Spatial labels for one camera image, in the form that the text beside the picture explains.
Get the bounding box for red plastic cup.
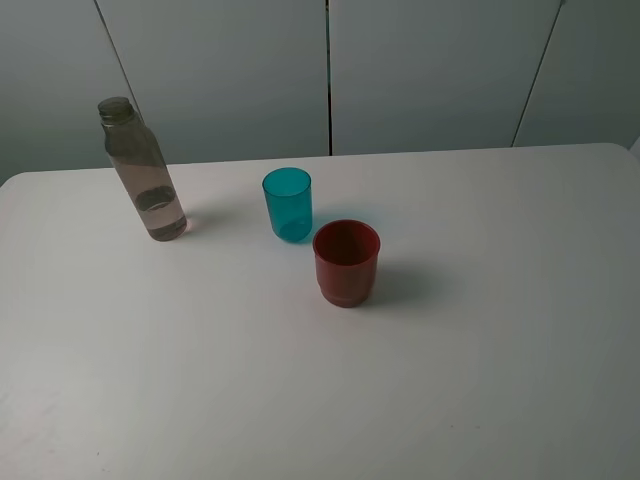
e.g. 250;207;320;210
312;219;381;308

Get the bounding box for teal translucent plastic cup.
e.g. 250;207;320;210
262;167;313;243

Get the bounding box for clear plastic water bottle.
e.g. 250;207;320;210
98;97;187;242

